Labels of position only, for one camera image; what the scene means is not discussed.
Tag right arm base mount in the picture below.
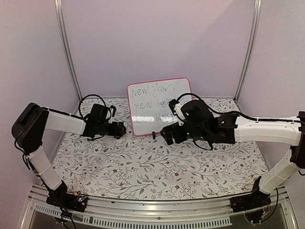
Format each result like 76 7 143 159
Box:
230 190 271 213

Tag right aluminium corner post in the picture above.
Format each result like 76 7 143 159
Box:
234 0 262 103

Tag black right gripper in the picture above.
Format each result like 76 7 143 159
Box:
160 122 209 146

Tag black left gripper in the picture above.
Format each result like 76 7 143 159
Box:
97 122 125 136

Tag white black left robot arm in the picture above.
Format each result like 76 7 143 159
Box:
11 103 126 207

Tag aluminium front rail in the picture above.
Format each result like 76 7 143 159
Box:
21 185 298 229

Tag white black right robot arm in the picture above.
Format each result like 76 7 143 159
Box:
161 99 305 208

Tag pink framed whiteboard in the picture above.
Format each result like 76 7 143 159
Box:
127 78 191 136

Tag left aluminium corner post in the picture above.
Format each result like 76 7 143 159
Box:
54 0 82 101

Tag aluminium corner post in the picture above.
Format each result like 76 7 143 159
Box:
54 0 82 101
234 0 262 103

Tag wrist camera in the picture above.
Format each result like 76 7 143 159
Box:
108 105 116 124
169 99 185 126

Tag floral patterned table mat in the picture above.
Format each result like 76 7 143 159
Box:
53 98 268 200

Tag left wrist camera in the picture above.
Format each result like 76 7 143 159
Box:
108 105 116 124

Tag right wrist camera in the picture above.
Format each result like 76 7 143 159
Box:
169 99 185 126

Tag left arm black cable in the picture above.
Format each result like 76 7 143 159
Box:
78 94 112 141

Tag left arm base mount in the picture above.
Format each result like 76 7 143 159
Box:
46 191 88 212

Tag red black whiteboard eraser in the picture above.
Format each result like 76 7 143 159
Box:
114 125 126 139

